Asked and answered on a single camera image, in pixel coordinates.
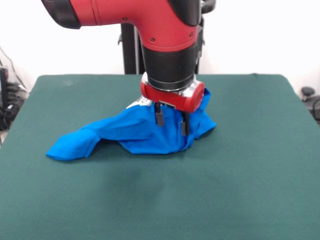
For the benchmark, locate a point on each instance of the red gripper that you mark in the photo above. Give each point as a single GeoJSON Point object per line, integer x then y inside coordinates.
{"type": "Point", "coordinates": [175, 98]}

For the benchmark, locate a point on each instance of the blue printed t-shirt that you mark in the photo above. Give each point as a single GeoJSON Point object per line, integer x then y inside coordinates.
{"type": "Point", "coordinates": [140, 135]}

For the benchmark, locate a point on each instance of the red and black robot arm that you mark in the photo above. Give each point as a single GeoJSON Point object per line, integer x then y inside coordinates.
{"type": "Point", "coordinates": [155, 37]}

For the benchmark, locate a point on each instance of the dark green tablecloth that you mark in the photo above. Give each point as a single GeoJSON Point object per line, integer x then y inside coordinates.
{"type": "Point", "coordinates": [150, 200]}

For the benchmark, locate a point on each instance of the black office chair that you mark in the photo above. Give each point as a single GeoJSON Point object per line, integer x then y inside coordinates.
{"type": "Point", "coordinates": [312, 100]}

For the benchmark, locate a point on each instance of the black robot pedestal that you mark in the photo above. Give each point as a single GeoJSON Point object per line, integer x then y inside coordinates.
{"type": "Point", "coordinates": [130, 50]}

